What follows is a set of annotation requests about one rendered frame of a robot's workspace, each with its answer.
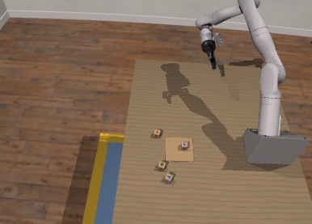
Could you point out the tan block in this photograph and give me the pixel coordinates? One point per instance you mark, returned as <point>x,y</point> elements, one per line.
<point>168,178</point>
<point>157,133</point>
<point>184,145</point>
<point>161,166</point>

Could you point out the tan square mat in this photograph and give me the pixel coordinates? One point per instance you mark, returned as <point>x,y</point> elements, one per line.
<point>173,150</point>

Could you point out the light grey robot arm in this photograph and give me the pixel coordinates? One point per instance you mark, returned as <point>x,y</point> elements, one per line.
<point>270,75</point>

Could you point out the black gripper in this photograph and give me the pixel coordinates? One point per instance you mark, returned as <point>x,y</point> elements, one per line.
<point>209,46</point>

